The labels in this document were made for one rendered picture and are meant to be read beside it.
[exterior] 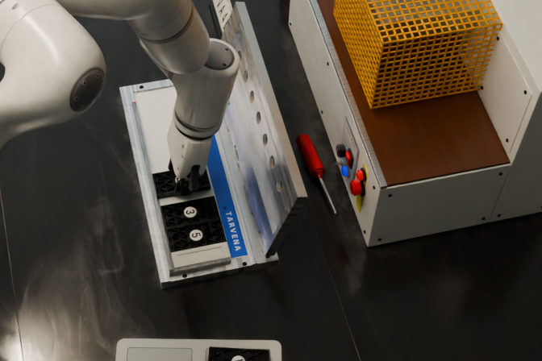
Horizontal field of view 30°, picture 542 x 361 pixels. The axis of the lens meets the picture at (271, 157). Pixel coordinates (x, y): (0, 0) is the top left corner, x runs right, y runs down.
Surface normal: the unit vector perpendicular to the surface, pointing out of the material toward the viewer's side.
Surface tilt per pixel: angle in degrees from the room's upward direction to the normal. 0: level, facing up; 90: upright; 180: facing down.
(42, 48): 26
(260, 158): 74
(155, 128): 0
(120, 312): 0
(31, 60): 36
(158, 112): 0
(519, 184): 90
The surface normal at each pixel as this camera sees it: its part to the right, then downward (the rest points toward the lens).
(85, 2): -0.20, 0.82
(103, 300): 0.04, -0.58
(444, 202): 0.25, 0.79
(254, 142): -0.92, 0.00
